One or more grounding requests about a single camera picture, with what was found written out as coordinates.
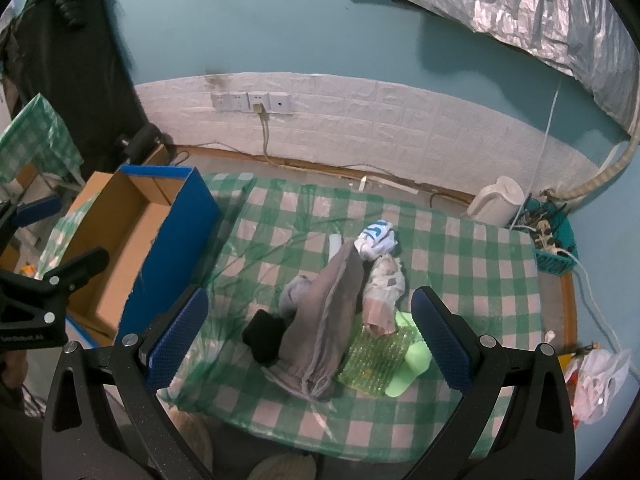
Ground light green cloth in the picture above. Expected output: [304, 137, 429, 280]
[385, 311, 432, 398]

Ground black sock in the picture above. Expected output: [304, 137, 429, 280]
[242, 310, 288, 367]

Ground grey blue sock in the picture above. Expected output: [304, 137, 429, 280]
[278, 275, 312, 318]

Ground beige white patterned cloth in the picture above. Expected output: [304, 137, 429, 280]
[362, 255, 406, 337]

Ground grey trousers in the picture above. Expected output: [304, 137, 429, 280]
[266, 240, 364, 401]

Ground white blue sock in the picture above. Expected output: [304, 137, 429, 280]
[354, 220, 397, 262]

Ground white plastic bag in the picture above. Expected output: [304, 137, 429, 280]
[564, 349, 630, 427]

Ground blue edged cardboard box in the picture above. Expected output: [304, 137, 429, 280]
[61, 165, 221, 348]

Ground black cylindrical device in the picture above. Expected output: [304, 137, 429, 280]
[117, 122, 164, 165]

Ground teal basket with power strip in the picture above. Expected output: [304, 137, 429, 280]
[516, 198, 578, 276]

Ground green checkered tablecloth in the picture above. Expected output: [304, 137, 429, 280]
[160, 174, 542, 463]

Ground white electric kettle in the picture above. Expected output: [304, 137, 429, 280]
[466, 176, 525, 228]

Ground silver foil curtain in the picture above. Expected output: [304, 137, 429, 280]
[407, 0, 639, 133]

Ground white plug with cable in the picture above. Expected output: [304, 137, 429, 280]
[252, 102, 274, 165]

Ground white wall socket strip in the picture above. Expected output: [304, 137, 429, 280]
[209, 91, 293, 115]

